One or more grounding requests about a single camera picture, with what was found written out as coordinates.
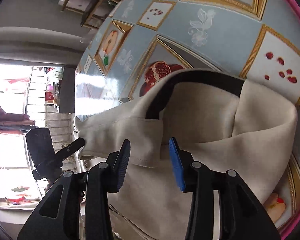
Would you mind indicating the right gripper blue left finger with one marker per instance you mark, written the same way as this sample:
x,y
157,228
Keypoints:
x,y
118,163

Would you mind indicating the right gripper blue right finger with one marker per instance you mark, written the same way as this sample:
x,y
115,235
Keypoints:
x,y
183,170

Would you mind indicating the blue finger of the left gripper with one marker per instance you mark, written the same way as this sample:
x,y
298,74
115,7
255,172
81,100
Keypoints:
x,y
70,149

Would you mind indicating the cream jacket with black trim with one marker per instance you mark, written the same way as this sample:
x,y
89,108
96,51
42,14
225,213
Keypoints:
x,y
252,133

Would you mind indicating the metal window railing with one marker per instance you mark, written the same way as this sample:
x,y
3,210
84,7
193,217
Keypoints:
x,y
42,105

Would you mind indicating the dark grey cabinet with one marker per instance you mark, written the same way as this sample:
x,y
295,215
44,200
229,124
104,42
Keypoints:
x,y
67,91

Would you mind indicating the wooden chair with dark seat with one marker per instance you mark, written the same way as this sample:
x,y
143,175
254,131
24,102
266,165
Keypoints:
x,y
93,12

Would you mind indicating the fruit pattern tablecloth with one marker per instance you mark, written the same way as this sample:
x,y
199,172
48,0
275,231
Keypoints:
x,y
143,38

